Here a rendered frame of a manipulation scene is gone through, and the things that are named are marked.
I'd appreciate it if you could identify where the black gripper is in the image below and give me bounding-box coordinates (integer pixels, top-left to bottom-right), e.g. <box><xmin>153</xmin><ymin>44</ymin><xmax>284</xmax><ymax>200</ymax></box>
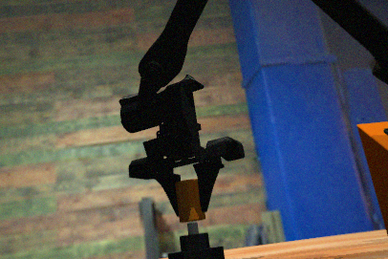
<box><xmin>129</xmin><ymin>114</ymin><xmax>245</xmax><ymax>217</ymax></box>

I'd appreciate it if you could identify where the orange tapered knob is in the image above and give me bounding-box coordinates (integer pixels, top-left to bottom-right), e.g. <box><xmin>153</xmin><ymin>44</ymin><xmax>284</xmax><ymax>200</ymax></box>
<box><xmin>175</xmin><ymin>179</ymin><xmax>205</xmax><ymax>223</ymax></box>

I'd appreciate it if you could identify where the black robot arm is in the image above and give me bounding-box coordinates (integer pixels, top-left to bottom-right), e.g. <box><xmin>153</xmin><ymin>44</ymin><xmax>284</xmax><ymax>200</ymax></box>
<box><xmin>119</xmin><ymin>0</ymin><xmax>388</xmax><ymax>162</ymax></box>

